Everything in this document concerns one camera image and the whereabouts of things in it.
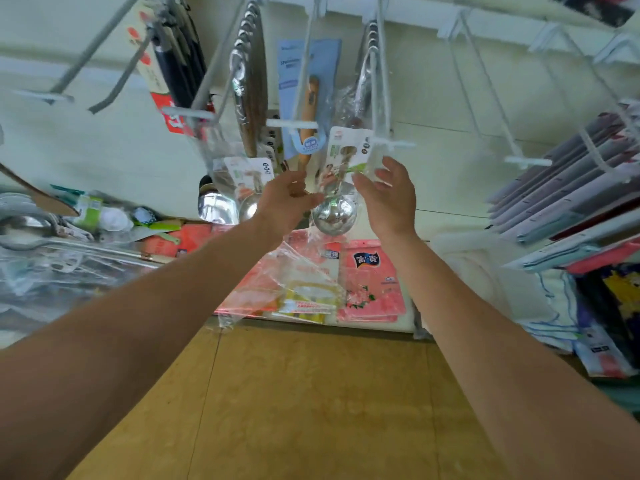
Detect pink printed packets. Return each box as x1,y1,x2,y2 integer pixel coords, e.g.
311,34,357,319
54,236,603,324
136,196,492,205
334,237,410,327

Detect red plastic wrapped packets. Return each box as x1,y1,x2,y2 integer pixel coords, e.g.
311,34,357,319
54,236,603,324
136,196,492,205
138,221,323,323

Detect person's right forearm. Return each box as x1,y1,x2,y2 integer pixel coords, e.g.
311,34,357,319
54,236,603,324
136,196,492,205
383,227,640,480

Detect hanging black tool packets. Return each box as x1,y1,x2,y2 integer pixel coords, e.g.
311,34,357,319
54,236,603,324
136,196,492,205
123,0,213,138

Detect blue card utensil packet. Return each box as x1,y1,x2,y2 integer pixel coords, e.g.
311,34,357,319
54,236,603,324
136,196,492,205
277,35,344,168

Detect yellow purple packet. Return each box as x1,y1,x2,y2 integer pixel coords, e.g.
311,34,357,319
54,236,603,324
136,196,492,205
598,263,640,343

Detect row of hanging flat packets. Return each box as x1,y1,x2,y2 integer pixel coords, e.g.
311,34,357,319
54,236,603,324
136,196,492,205
547,0,638,29

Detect pile of plastic wrapped utensils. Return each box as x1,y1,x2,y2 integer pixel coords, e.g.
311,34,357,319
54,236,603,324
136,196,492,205
0,187,188,328

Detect dark wooden spatula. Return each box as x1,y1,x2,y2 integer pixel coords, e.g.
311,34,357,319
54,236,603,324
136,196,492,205
0,161,81,219

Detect blue white cloth packet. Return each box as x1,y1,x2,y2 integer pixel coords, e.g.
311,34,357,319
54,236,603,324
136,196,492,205
523,267,640,383

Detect yellow white printed packet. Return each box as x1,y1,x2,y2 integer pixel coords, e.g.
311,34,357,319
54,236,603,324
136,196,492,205
273,277,348,327

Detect large steel strainer ladle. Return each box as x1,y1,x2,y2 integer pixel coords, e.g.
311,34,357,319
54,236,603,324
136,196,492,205
0,213,166,264

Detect person's left hand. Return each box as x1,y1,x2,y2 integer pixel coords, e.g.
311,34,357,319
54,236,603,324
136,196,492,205
249,169,327,237

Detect row of scissors packets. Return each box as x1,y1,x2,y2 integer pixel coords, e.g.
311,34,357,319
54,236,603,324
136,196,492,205
488,97,640,273

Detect person's right hand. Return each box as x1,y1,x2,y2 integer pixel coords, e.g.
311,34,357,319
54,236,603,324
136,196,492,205
351,155,420,242

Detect person's left forearm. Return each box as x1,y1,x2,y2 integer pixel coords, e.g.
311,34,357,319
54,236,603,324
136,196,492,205
0,217,293,480

